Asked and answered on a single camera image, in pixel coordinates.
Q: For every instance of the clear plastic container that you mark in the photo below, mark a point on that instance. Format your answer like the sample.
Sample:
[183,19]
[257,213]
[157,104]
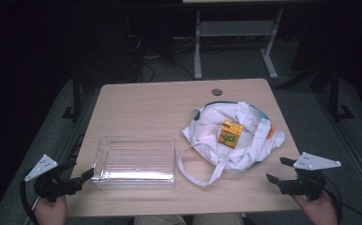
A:
[135,162]

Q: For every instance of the yellow juice carton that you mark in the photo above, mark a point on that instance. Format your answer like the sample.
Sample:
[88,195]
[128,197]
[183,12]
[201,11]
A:
[230,134]

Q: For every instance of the white tote bag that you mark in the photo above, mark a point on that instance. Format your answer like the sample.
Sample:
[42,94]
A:
[210,137]

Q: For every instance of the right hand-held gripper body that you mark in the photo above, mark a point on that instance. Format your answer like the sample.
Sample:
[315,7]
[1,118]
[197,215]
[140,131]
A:
[305,184]

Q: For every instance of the grey round table grommet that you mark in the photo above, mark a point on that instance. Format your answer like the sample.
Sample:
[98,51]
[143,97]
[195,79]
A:
[217,92]

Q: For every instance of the black metal stand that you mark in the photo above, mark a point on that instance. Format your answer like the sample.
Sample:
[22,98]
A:
[76,97]
[335,90]

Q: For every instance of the person's left hand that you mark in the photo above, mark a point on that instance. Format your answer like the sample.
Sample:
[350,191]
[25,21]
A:
[51,212]

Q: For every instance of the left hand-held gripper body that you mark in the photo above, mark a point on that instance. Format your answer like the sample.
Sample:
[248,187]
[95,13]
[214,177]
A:
[53,186]

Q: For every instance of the person's right hand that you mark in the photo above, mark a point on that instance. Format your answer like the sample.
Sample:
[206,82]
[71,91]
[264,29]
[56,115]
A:
[321,211]

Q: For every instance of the white metal desk frame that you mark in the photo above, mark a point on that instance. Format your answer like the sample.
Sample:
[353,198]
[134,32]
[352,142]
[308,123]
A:
[235,28]

